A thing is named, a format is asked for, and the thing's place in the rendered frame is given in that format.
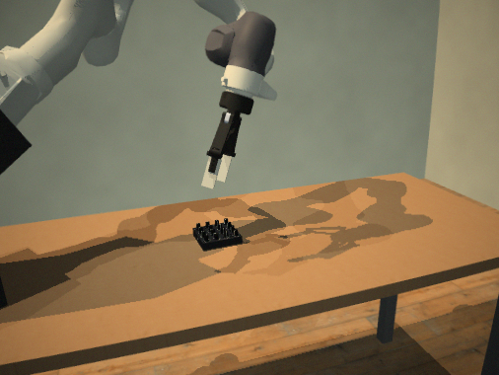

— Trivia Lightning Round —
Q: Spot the black knob panel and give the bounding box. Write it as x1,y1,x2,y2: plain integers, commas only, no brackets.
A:
192,218,243,251

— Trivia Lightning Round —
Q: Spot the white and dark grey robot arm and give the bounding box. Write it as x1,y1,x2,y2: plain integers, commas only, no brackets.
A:
0,0,277,126

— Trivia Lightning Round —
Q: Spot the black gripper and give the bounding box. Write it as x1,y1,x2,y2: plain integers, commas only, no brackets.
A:
202,91,254,188

